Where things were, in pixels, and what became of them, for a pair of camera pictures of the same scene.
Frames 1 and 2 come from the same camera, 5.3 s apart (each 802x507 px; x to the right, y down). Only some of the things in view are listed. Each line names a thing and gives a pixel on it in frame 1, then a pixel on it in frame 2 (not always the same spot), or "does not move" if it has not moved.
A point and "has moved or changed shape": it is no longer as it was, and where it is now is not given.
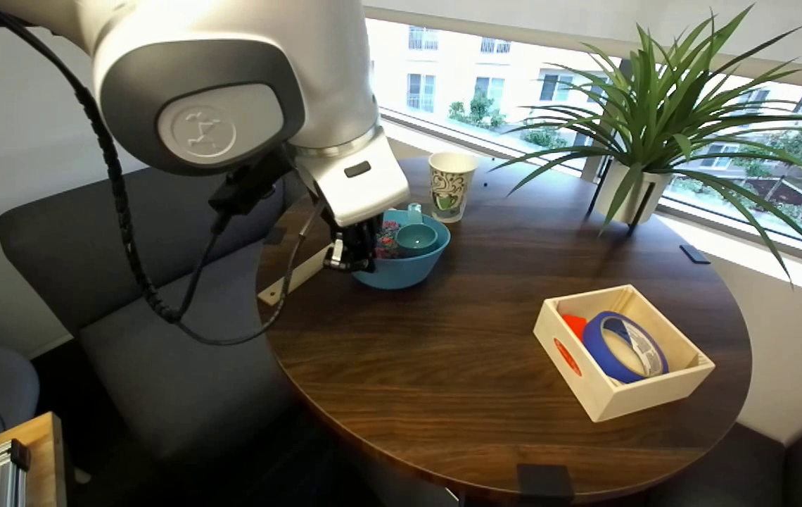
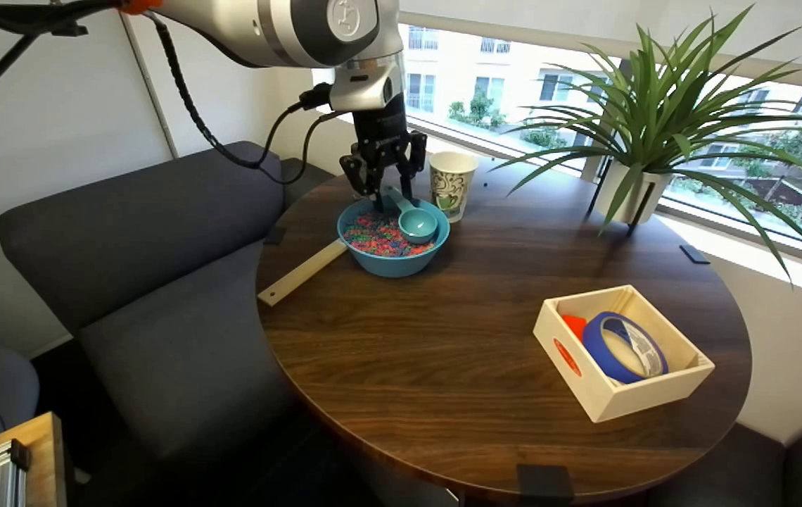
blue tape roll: x=618 y=362 does not move
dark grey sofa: x=196 y=392 does not move
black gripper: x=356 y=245 -> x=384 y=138
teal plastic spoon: x=415 y=235 has moved or changed shape
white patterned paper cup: x=449 y=175 does not move
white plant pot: x=619 y=194 does not move
